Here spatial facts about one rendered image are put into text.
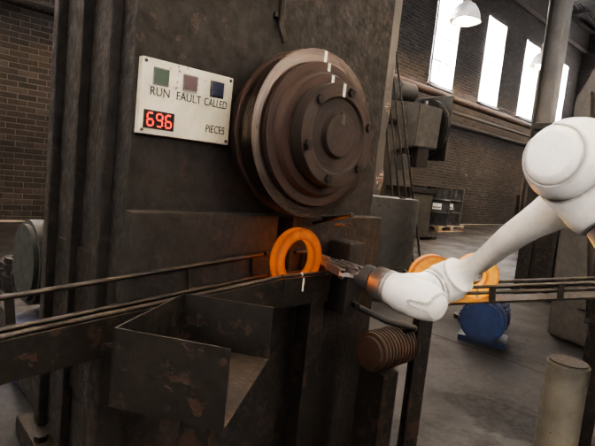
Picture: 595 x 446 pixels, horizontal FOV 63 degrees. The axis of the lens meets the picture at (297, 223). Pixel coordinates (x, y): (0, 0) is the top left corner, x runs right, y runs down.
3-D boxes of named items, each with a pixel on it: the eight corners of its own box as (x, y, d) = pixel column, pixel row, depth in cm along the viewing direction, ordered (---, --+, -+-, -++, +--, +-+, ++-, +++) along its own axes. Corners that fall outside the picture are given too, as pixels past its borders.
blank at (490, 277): (452, 253, 162) (456, 255, 159) (495, 251, 164) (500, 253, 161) (450, 298, 164) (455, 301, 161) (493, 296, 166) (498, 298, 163)
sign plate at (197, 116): (134, 132, 117) (139, 56, 115) (223, 144, 134) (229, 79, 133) (137, 132, 115) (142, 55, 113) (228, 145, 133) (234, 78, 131)
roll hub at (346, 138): (284, 182, 126) (295, 73, 124) (353, 188, 145) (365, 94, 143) (298, 184, 122) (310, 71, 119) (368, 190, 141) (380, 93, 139)
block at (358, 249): (320, 308, 163) (327, 237, 161) (336, 305, 169) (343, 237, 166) (343, 317, 156) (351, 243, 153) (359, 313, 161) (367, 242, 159)
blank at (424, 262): (407, 254, 160) (411, 256, 157) (452, 253, 162) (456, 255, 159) (405, 300, 162) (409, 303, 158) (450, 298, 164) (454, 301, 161)
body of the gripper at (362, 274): (363, 295, 133) (338, 284, 139) (382, 292, 139) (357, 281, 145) (367, 269, 132) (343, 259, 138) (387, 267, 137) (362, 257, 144)
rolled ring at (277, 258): (325, 228, 148) (317, 226, 150) (280, 228, 135) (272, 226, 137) (318, 288, 150) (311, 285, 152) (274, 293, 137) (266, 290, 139)
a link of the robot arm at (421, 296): (376, 310, 129) (406, 300, 137) (427, 333, 118) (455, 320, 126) (382, 272, 126) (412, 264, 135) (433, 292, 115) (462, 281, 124)
